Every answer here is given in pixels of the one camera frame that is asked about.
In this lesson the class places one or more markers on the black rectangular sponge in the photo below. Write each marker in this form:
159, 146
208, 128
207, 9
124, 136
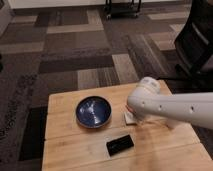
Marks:
117, 145

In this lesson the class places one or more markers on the dark blue bowl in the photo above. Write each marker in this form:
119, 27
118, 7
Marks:
93, 112

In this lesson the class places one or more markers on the white sponge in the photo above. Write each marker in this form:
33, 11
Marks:
129, 118

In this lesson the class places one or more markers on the black office chair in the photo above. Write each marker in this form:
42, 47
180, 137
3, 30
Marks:
194, 47

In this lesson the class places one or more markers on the orange pepper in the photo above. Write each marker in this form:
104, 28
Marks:
128, 109

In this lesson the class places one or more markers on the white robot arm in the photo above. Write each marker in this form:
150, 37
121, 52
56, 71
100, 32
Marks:
194, 108

